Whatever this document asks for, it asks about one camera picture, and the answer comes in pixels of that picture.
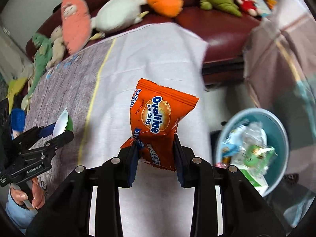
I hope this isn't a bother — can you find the beige doll plush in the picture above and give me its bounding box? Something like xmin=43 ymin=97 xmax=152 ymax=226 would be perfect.
xmin=46 ymin=26 xmax=66 ymax=70

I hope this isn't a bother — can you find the clear plastic water bottle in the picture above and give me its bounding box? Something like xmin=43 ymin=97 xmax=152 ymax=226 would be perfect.
xmin=242 ymin=121 xmax=267 ymax=151

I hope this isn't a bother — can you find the green white food box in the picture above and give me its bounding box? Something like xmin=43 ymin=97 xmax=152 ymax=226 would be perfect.
xmin=240 ymin=169 xmax=268 ymax=197

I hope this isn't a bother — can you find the blue sleeved forearm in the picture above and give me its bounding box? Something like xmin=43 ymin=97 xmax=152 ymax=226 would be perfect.
xmin=5 ymin=193 xmax=35 ymax=235

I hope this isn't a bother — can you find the yellow plush toy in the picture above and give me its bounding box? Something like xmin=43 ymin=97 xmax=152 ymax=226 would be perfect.
xmin=7 ymin=78 xmax=27 ymax=112

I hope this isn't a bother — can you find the orange Ovaltine snack packet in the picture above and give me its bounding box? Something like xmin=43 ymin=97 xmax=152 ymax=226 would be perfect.
xmin=121 ymin=78 xmax=199 ymax=171

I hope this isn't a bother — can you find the teal round trash bin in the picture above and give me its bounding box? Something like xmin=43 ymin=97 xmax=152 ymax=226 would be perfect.
xmin=213 ymin=108 xmax=289 ymax=197

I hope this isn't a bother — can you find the pink strawberry bunny plush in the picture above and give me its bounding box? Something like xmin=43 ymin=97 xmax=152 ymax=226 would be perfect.
xmin=61 ymin=0 xmax=92 ymax=55

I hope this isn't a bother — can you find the green dinosaur plush left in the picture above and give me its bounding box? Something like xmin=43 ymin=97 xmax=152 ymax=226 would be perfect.
xmin=21 ymin=33 xmax=53 ymax=111

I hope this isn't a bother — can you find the person's left hand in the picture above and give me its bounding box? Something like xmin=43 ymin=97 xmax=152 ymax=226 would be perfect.
xmin=10 ymin=177 xmax=45 ymax=209

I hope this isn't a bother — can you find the dark red leather sofa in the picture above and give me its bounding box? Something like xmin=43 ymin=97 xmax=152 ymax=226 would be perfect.
xmin=36 ymin=0 xmax=261 ymax=86

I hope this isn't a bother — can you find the plaid pink teal blanket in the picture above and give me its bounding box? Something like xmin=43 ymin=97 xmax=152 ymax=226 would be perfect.
xmin=244 ymin=0 xmax=315 ymax=228

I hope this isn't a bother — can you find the white duck plush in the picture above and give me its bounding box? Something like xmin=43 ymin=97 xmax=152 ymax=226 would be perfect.
xmin=90 ymin=0 xmax=149 ymax=41

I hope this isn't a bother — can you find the grey wood-pattern tablecloth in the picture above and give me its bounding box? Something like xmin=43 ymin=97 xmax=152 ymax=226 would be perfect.
xmin=26 ymin=23 xmax=212 ymax=236

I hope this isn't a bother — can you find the light blue snack pouch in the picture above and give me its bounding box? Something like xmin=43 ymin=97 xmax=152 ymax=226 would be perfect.
xmin=220 ymin=124 xmax=246 ymax=158

